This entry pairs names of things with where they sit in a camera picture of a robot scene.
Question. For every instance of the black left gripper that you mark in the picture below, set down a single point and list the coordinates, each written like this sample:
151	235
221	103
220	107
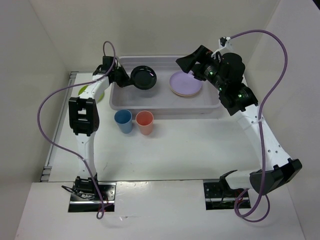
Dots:
126	80

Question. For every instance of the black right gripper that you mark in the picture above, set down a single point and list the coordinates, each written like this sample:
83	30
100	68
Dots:
187	62

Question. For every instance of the purple plate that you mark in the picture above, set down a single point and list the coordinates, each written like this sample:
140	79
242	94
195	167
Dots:
184	83

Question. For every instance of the black plate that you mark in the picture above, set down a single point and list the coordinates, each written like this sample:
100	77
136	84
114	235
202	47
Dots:
143	77

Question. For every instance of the yellow plate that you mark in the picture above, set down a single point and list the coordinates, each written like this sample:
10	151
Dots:
186	95

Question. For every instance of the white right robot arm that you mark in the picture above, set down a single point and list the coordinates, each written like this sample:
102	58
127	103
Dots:
276	166

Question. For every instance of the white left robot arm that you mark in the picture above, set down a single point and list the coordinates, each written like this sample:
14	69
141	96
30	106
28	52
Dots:
84	121

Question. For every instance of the lavender plastic bin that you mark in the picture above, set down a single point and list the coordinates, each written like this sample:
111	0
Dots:
161	100

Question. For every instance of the blue cup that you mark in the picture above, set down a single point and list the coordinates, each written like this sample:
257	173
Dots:
123	119

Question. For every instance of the pink cup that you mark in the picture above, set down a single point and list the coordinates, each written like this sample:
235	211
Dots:
145	119

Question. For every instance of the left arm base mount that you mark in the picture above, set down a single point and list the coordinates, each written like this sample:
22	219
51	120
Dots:
87	202

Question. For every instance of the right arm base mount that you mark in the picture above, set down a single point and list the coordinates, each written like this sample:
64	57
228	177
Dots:
218	199

